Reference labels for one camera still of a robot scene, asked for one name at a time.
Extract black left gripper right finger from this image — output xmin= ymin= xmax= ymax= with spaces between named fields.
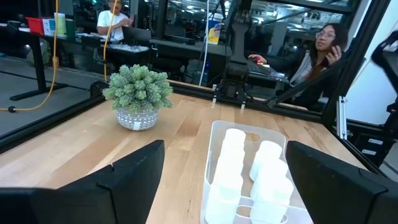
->
xmin=285 ymin=139 xmax=398 ymax=224

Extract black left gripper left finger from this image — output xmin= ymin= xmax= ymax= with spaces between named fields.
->
xmin=0 ymin=139 xmax=166 ymax=224

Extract white pill bottle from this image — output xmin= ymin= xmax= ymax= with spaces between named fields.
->
xmin=223 ymin=128 xmax=247 ymax=150
xmin=204 ymin=180 xmax=243 ymax=224
xmin=249 ymin=140 xmax=283 ymax=181
xmin=249 ymin=177 xmax=295 ymax=224
xmin=254 ymin=159 xmax=290 ymax=184
xmin=214 ymin=146 xmax=246 ymax=187

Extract clear plastic basket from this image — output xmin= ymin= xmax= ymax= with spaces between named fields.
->
xmin=200 ymin=120 xmax=313 ymax=224

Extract artificial green potted plant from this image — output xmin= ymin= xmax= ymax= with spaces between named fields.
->
xmin=101 ymin=63 xmax=174 ymax=131

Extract person's hand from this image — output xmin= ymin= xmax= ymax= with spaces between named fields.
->
xmin=325 ymin=45 xmax=343 ymax=66
xmin=119 ymin=15 xmax=135 ymax=28
xmin=248 ymin=54 xmax=268 ymax=65

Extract dark laptop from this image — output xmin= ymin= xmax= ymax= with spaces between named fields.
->
xmin=247 ymin=58 xmax=289 ymax=83

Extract black equipment beside table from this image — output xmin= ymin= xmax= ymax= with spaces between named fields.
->
xmin=371 ymin=29 xmax=398 ymax=141

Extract black desk with foot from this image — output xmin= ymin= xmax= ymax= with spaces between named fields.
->
xmin=0 ymin=23 xmax=78 ymax=102

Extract person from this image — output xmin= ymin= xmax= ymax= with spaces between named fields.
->
xmin=96 ymin=0 xmax=135 ymax=41
xmin=248 ymin=23 xmax=351 ymax=110

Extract white papers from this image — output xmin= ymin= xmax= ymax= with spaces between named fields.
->
xmin=108 ymin=43 xmax=150 ymax=53

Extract dark green box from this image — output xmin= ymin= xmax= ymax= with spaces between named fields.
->
xmin=65 ymin=18 xmax=77 ymax=40

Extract white box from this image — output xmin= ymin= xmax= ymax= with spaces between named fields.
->
xmin=42 ymin=17 xmax=57 ymax=37

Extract green and white pack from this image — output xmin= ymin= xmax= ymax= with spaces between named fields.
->
xmin=53 ymin=12 xmax=68 ymax=38

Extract red box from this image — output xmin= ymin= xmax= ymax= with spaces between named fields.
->
xmin=25 ymin=17 xmax=45 ymax=35

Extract blue and yellow container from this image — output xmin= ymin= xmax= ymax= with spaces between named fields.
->
xmin=207 ymin=12 xmax=224 ymax=45

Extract black aluminium table frame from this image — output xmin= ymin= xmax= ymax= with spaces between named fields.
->
xmin=0 ymin=0 xmax=398 ymax=166

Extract long yellow cable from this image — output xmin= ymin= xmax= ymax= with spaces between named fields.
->
xmin=102 ymin=0 xmax=119 ymax=82

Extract yellow cable with black plug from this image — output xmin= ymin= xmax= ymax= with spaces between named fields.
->
xmin=0 ymin=0 xmax=60 ymax=113

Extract white hanging cable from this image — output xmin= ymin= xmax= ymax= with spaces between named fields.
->
xmin=198 ymin=0 xmax=212 ymax=86

